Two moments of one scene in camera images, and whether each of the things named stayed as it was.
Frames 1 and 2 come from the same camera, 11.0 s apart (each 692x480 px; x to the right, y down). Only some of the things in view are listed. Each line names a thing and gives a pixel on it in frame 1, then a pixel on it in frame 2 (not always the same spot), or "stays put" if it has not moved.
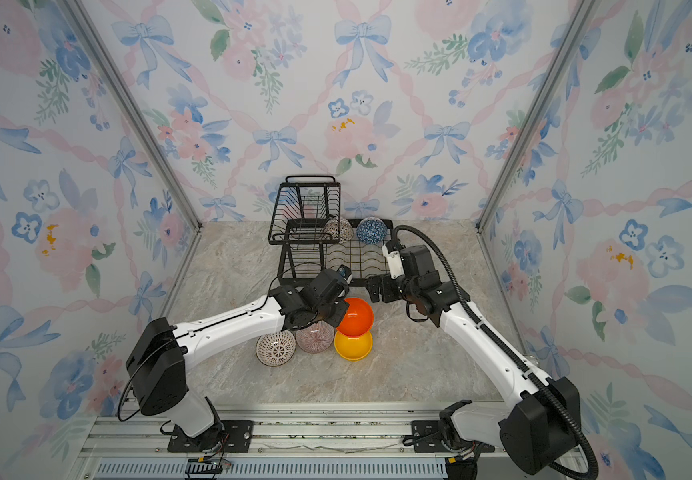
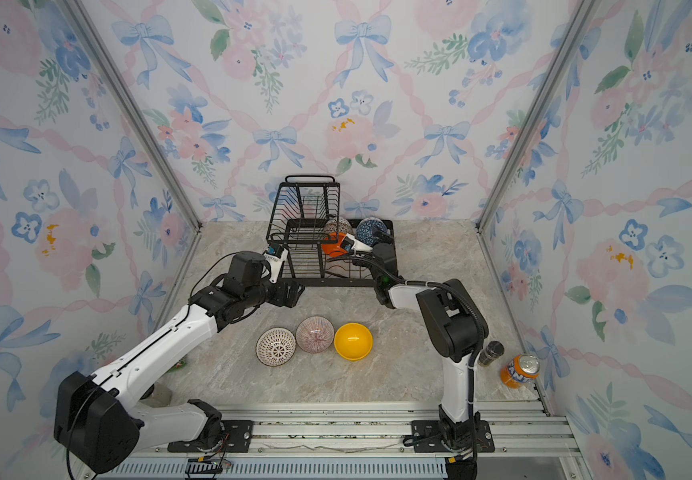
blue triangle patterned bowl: [371, 230] stays put
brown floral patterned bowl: [338, 229] stays put
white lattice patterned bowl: [277, 348] stays put
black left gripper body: [332, 315] → [276, 293]
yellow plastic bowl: [353, 348] stays put
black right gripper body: [392, 290] → [379, 247]
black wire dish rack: [307, 223] stays put
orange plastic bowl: [357, 318] → [334, 250]
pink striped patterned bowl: [316, 337] stays put
